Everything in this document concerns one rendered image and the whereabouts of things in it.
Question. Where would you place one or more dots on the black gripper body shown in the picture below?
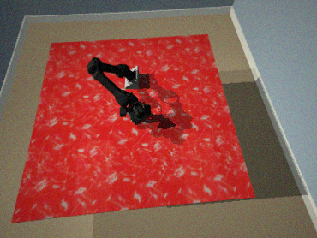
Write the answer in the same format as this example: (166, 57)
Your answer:
(146, 107)

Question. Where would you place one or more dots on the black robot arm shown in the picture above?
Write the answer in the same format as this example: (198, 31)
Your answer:
(96, 68)

